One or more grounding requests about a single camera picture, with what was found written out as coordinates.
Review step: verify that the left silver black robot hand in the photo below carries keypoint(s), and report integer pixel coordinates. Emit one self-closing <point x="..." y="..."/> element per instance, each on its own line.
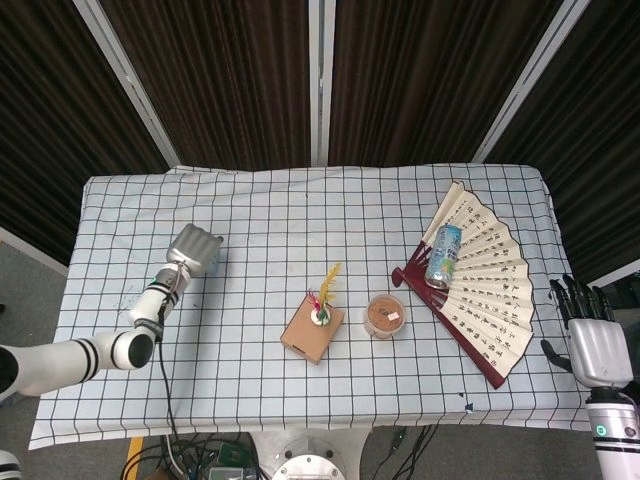
<point x="194" y="251"/>

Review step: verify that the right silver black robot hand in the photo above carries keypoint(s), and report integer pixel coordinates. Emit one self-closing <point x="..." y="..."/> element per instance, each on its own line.
<point x="597" y="350"/>

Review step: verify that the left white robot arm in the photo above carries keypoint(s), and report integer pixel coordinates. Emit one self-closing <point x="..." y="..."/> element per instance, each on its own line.
<point x="100" y="335"/>

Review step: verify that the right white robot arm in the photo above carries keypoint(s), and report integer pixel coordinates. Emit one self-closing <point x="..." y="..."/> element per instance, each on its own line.
<point x="617" y="435"/>

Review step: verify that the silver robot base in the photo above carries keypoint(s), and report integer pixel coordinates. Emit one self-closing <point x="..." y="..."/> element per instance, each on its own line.
<point x="312" y="457"/>

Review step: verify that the white black grid tablecloth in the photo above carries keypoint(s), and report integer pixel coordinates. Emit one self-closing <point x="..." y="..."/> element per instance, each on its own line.
<point x="310" y="225"/>

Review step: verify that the calligraphy paper folding fan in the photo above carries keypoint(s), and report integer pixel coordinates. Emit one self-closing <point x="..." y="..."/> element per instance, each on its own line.
<point x="487" y="295"/>

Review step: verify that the feathered shuttlecock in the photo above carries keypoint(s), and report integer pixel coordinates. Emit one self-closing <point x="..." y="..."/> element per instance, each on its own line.
<point x="323" y="300"/>

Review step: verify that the brown cardboard box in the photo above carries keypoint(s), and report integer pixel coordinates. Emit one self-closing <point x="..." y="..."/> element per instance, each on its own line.
<point x="312" y="331"/>

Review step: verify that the light blue drink can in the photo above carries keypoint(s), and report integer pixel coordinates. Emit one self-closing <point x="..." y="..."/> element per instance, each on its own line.
<point x="444" y="256"/>

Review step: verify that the round clear container brown contents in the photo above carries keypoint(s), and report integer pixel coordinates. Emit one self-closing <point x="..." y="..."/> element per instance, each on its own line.
<point x="384" y="316"/>

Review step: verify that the white frame partition panel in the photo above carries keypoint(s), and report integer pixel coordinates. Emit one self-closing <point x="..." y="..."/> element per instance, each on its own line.
<point x="65" y="100"/>
<point x="215" y="80"/>
<point x="575" y="125"/>
<point x="425" y="80"/>

